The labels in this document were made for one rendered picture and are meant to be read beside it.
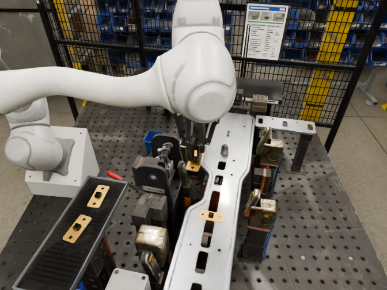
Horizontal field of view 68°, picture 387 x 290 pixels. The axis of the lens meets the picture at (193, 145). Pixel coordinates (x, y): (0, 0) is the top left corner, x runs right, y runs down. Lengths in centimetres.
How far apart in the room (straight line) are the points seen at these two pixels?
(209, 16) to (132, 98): 21
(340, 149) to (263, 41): 171
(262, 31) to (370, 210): 166
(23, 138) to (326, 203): 140
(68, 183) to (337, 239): 127
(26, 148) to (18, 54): 241
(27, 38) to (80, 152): 217
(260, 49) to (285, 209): 88
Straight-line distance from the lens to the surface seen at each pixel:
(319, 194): 163
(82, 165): 150
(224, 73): 45
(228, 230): 102
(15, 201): 276
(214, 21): 60
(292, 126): 150
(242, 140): 135
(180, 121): 77
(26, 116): 135
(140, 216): 94
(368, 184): 289
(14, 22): 351
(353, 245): 151
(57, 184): 155
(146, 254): 86
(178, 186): 118
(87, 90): 59
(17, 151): 134
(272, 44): 173
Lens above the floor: 185
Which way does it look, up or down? 41 degrees down
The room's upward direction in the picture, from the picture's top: straight up
